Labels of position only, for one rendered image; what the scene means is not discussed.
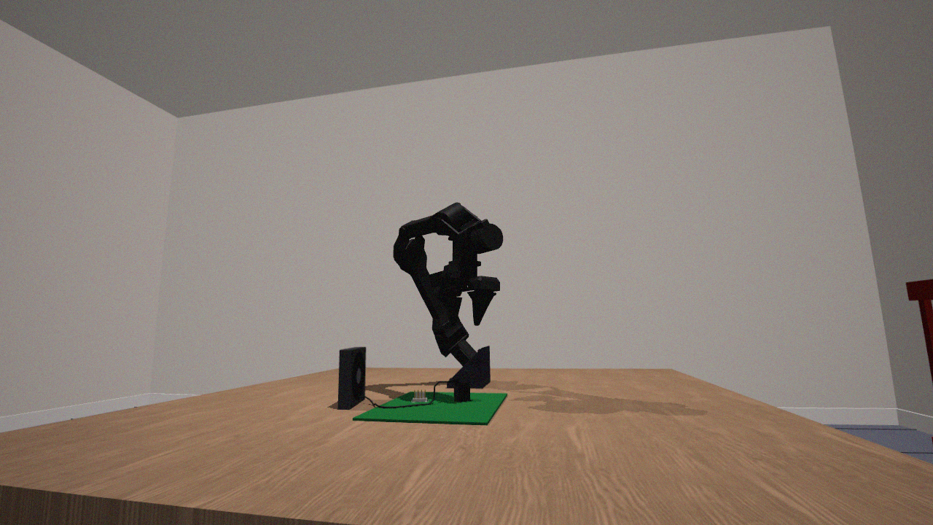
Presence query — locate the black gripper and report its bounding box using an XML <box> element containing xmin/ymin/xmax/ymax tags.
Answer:
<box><xmin>433</xmin><ymin>255</ymin><xmax>500</xmax><ymax>327</ymax></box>

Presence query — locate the black cable with plug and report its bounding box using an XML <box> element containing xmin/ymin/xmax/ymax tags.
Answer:
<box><xmin>359</xmin><ymin>379</ymin><xmax>470</xmax><ymax>408</ymax></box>

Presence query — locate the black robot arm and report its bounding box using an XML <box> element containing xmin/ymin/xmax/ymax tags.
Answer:
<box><xmin>393</xmin><ymin>203</ymin><xmax>503</xmax><ymax>366</ymax></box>

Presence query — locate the green circuit board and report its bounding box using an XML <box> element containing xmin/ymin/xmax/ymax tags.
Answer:
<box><xmin>353</xmin><ymin>390</ymin><xmax>507</xmax><ymax>425</ymax></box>

